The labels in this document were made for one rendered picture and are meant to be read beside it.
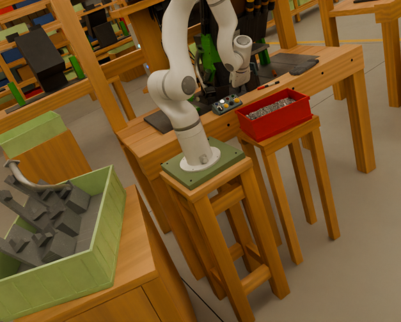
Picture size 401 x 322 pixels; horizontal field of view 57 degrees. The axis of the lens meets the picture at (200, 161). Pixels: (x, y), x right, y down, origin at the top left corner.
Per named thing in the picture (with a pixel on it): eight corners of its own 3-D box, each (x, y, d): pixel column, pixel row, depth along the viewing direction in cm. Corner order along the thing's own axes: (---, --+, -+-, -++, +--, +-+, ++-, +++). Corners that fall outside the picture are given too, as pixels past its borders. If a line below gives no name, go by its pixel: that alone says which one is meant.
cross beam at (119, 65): (270, 7, 266) (268, -5, 262) (105, 80, 233) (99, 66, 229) (267, 8, 270) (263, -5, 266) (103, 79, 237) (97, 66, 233)
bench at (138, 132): (377, 168, 262) (361, 47, 223) (197, 281, 224) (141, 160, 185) (310, 142, 322) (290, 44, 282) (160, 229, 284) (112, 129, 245)
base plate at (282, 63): (320, 59, 230) (320, 55, 229) (165, 136, 202) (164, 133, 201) (280, 55, 266) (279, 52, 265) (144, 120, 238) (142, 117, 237)
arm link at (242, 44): (243, 72, 172) (252, 60, 176) (245, 50, 161) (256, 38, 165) (228, 64, 175) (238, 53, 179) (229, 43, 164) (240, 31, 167)
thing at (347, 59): (365, 68, 228) (362, 44, 222) (150, 182, 191) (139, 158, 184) (348, 66, 241) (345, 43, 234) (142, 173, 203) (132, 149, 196)
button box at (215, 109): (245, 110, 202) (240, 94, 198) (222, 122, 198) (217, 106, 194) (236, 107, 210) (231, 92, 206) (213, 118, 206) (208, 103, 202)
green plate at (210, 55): (224, 70, 215) (222, 32, 207) (212, 72, 212) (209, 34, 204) (215, 69, 224) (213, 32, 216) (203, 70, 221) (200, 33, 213)
